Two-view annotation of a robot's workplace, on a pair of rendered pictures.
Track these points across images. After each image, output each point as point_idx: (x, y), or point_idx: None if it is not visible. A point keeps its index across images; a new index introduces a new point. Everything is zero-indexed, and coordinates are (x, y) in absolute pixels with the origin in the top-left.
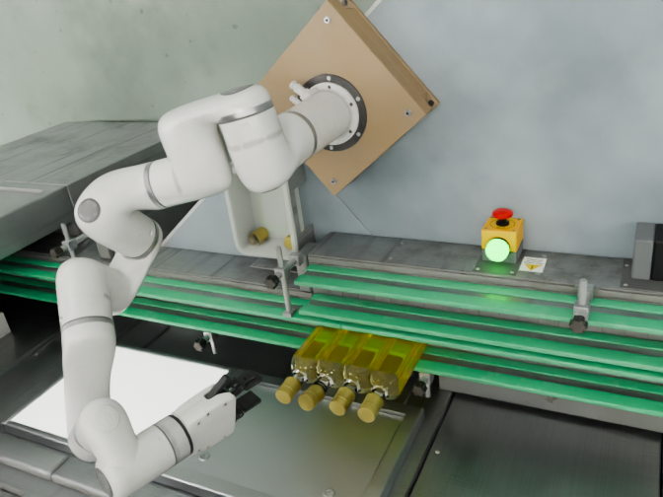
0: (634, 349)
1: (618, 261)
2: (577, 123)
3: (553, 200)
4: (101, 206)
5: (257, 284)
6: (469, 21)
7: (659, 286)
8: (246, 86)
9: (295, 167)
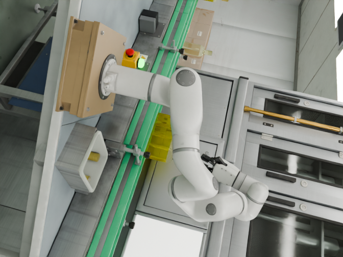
0: None
1: (141, 35)
2: (127, 0)
3: (127, 33)
4: (213, 176)
5: (109, 184)
6: None
7: (160, 28)
8: (189, 71)
9: None
